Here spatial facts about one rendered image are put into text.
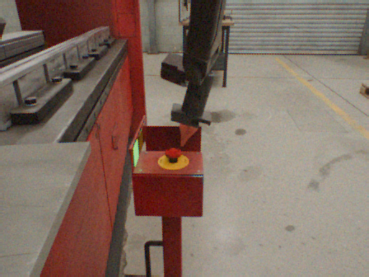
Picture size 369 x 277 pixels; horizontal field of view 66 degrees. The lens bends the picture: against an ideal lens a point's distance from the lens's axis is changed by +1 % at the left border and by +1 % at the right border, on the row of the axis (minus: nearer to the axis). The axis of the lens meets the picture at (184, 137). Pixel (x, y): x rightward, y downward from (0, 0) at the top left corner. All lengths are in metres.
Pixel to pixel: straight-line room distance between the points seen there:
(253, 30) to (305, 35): 1.25
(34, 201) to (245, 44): 7.33
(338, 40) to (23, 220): 7.92
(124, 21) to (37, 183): 2.13
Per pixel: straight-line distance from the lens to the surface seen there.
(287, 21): 7.59
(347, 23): 8.02
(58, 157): 0.25
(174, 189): 0.64
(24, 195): 0.21
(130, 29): 2.31
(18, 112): 0.70
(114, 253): 1.48
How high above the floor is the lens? 1.11
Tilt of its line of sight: 25 degrees down
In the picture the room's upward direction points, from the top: straight up
